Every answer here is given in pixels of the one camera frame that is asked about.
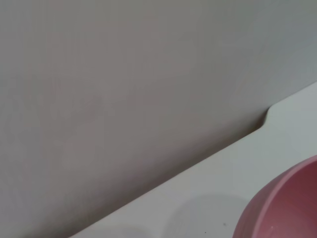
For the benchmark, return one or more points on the pink plastic bowl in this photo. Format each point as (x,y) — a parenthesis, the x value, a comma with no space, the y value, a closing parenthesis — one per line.
(284,205)

